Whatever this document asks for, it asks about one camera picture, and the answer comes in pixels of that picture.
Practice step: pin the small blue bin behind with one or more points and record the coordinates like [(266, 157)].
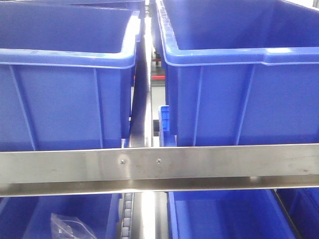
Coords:
[(165, 138)]

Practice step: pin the clear plastic bag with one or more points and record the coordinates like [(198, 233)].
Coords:
[(65, 227)]

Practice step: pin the roller track strip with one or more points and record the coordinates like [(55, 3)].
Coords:
[(127, 216)]

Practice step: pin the upper left blue bin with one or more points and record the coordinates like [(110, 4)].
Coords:
[(65, 75)]

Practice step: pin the right blue plastic bin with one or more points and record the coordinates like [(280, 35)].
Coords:
[(228, 214)]

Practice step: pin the stainless steel shelf rack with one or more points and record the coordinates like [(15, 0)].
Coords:
[(34, 173)]

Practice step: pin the left blue plastic bin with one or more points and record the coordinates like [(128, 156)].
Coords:
[(32, 217)]

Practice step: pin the upper right blue bin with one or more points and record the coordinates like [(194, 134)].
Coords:
[(240, 72)]

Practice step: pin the blue plastic bin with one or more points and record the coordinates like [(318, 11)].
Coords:
[(32, 217), (228, 214)]

